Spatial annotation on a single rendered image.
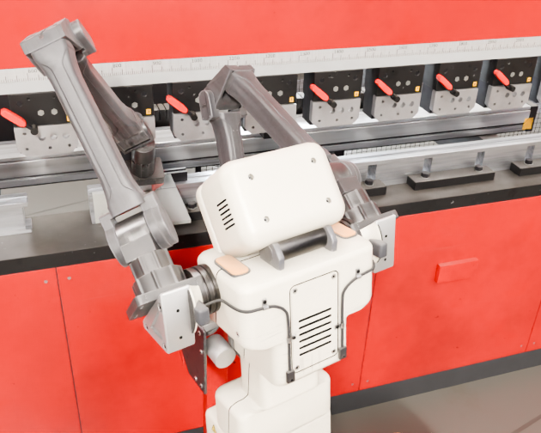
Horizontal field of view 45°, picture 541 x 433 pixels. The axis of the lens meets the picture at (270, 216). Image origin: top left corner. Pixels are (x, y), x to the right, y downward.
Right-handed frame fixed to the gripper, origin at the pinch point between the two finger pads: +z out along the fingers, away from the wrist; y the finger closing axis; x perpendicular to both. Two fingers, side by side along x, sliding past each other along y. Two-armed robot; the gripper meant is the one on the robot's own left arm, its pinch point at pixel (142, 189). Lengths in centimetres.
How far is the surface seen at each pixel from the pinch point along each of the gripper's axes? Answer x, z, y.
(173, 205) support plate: 8.3, -3.0, -6.5
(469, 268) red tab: 23, 35, -107
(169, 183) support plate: -2.8, 2.7, -7.9
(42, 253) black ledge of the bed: 9.1, 10.5, 27.3
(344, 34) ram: -24, -28, -58
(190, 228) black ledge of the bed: 6.9, 11.8, -12.4
